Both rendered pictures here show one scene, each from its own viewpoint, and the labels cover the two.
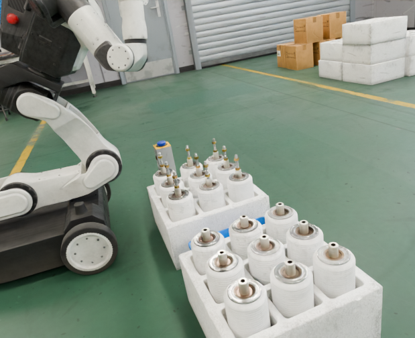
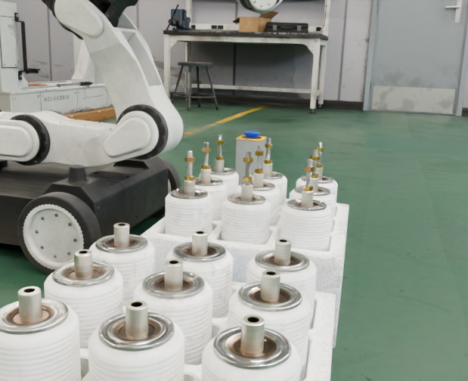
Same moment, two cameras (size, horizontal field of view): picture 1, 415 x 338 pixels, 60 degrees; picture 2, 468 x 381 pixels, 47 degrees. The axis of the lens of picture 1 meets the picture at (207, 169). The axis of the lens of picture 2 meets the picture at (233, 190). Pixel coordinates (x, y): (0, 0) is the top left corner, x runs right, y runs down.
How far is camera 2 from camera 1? 60 cm
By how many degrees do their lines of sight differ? 28
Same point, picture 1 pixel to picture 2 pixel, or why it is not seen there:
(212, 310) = not seen: hidden behind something
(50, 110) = (90, 22)
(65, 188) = (84, 145)
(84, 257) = (46, 243)
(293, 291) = (100, 361)
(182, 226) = (164, 243)
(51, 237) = (24, 198)
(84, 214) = (74, 184)
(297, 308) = not seen: outside the picture
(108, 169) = (140, 135)
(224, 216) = (243, 259)
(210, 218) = not seen: hidden behind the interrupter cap
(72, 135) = (113, 70)
